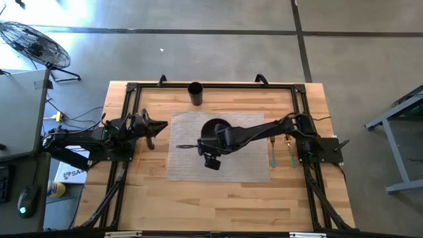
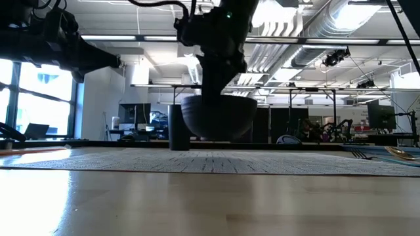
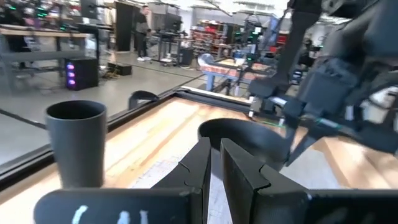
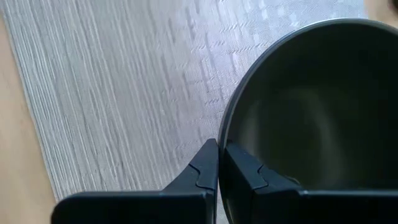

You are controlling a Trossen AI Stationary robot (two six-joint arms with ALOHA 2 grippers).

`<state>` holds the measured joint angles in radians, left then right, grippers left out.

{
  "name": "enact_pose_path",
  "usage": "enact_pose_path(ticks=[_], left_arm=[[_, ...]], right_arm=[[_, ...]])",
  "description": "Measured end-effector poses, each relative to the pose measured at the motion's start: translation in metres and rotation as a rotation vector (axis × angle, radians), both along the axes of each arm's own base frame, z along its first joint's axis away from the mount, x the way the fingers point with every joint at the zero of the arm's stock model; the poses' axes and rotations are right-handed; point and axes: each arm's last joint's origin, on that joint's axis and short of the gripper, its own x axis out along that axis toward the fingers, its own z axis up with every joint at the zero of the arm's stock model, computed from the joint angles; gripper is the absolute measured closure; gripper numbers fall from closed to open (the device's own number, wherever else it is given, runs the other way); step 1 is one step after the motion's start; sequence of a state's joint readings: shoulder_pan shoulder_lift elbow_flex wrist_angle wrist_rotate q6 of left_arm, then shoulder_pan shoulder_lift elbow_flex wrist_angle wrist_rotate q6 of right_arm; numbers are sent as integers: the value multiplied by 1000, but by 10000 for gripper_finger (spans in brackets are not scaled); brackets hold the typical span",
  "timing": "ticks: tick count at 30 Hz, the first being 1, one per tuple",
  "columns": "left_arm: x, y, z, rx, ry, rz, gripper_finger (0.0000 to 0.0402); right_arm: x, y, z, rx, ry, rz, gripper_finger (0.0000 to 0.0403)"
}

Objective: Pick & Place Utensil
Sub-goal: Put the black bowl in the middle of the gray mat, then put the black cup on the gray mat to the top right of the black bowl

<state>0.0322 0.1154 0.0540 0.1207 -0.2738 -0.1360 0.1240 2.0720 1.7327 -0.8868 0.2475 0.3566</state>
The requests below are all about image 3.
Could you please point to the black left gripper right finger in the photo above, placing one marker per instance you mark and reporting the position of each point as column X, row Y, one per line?
column 241, row 177

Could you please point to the grey woven placemat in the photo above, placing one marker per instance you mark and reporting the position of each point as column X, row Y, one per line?
column 311, row 175

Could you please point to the blue legged table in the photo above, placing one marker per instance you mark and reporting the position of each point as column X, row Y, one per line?
column 230, row 70

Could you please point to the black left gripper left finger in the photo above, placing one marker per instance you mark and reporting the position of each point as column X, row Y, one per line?
column 194, row 174

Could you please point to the wooden top workbench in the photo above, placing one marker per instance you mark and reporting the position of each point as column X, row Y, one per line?
column 43, row 34

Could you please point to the person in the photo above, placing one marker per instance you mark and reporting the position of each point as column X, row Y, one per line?
column 142, row 31

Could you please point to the tall black cup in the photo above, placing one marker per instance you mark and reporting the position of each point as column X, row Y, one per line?
column 79, row 146

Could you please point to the black computer tower purple lights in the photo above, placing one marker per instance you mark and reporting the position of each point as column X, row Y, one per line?
column 82, row 74

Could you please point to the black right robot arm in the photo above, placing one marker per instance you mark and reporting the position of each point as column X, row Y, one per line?
column 367, row 37

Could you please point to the small black floor box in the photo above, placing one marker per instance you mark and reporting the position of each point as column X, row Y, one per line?
column 120, row 69

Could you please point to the black aluminium table frame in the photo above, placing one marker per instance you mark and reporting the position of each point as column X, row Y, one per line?
column 25, row 168

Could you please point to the shelving with red bins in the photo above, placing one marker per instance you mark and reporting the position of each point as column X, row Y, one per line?
column 208, row 35

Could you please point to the tall black cabinet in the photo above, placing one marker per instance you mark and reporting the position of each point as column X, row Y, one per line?
column 124, row 26

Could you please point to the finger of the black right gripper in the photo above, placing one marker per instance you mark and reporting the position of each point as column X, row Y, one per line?
column 300, row 146
column 373, row 138

